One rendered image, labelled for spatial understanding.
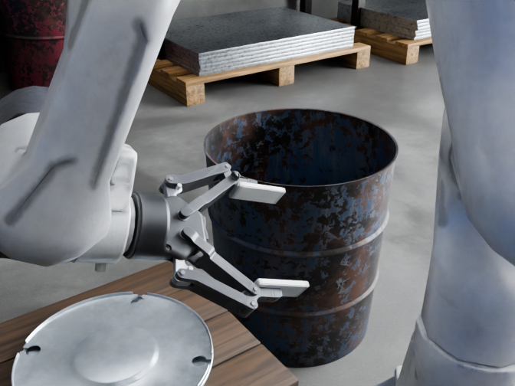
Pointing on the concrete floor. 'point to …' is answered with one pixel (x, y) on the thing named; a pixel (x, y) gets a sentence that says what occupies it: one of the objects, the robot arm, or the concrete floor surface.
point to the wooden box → (160, 277)
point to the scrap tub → (306, 224)
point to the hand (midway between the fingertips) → (283, 239)
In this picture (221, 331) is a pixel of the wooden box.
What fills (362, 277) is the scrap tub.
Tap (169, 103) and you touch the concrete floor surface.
